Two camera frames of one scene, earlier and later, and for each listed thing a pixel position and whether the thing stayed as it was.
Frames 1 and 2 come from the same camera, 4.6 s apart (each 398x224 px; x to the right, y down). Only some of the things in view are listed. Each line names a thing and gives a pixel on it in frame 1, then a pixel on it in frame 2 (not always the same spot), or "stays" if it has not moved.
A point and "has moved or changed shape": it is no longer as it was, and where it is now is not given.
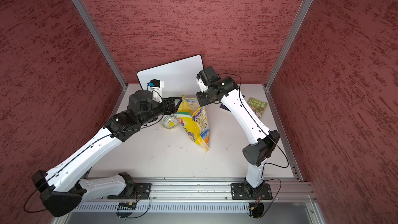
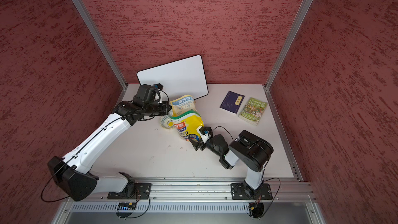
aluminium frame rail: [217, 190] stays
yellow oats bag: [194, 118] has moved or changed shape
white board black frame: [180, 77] stays
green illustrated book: [258, 107] stays
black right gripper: [203, 100] -> [200, 143]
